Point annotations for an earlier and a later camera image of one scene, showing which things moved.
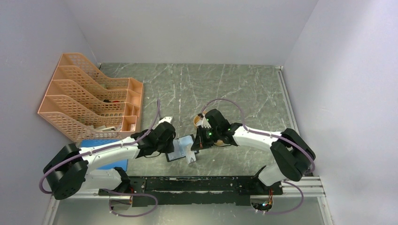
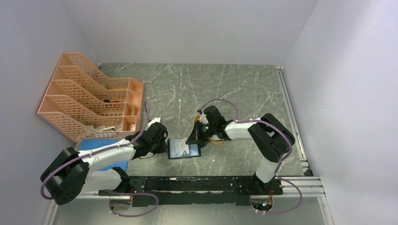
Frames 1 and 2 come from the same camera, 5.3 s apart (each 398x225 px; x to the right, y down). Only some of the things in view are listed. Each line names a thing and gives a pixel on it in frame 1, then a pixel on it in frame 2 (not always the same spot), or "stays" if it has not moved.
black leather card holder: x=180 y=145 stays
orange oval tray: x=218 y=142 stays
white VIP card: x=190 y=154 → x=184 y=150
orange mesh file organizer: x=85 y=106 stays
